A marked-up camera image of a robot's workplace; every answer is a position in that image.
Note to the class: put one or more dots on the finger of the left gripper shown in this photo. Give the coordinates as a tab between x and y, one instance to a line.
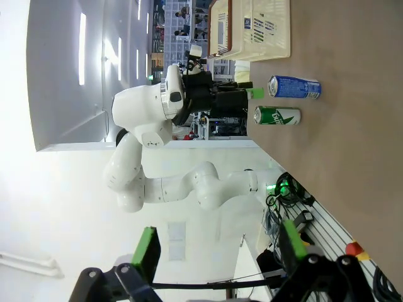
255	92
245	85

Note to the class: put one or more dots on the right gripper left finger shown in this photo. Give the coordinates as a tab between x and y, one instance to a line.
145	251

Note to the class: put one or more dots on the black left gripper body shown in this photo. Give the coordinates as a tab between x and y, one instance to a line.
200	91

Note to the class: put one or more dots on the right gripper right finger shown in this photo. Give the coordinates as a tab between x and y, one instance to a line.
315	283

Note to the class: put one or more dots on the green drink can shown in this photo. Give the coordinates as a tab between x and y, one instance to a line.
277	115

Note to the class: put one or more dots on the blue drink can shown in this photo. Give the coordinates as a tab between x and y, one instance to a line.
296	88

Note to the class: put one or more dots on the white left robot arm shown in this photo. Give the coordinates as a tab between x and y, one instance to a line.
138	107

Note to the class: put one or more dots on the cream basket with brown rim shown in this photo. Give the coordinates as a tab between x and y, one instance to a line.
261	37

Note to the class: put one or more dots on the white rectangular block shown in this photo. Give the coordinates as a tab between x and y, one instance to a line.
242	72

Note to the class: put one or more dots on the white wrist-mounted device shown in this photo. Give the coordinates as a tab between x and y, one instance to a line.
195	52

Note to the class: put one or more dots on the black bag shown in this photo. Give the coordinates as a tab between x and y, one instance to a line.
269	264

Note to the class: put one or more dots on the red emergency stop button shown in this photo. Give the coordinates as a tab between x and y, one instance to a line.
354	248

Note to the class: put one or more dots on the black power adapter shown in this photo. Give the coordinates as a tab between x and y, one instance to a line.
307	216

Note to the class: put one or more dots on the ceiling light strip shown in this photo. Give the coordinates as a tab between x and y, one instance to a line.
137	64
82	48
119	58

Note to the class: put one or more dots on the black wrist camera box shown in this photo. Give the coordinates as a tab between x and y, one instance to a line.
230	105

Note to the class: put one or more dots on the white wall notice sheet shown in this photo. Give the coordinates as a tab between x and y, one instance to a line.
177	240

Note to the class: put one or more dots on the white slotted mounting rail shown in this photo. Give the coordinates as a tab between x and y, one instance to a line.
327	232

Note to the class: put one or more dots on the white wall pipe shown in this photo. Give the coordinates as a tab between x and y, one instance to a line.
31	264

